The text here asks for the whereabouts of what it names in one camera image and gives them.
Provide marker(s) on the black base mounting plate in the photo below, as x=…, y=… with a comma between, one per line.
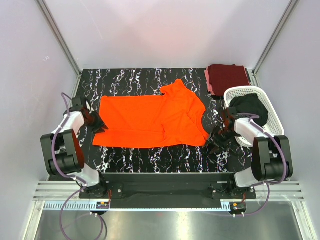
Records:
x=216, y=185

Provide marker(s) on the folded pink t shirt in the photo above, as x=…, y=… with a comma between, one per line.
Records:
x=209, y=86

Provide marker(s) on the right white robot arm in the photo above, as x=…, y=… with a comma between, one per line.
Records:
x=271, y=154

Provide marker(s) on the white plastic laundry basket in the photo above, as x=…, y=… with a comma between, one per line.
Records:
x=273, y=125

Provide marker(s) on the left aluminium frame post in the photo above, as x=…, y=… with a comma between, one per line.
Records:
x=58, y=35

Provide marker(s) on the white slotted cable duct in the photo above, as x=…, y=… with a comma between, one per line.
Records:
x=103, y=206

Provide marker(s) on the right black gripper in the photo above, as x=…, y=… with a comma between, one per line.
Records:
x=219, y=145

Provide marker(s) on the orange t shirt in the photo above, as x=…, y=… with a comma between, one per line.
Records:
x=153, y=121

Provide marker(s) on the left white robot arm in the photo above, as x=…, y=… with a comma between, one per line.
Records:
x=62, y=152

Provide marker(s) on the aluminium front rail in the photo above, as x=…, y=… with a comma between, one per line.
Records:
x=60, y=190

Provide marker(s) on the black t shirt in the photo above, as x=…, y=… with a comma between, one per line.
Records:
x=251, y=104

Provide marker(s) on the folded maroon t shirt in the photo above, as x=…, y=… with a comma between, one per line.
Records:
x=223, y=77

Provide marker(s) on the aluminium frame post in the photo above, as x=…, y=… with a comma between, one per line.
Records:
x=276, y=33
x=58, y=35

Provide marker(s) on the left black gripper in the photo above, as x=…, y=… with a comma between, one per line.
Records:
x=99, y=122

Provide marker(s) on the right aluminium frame post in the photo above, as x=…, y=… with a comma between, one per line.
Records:
x=276, y=33

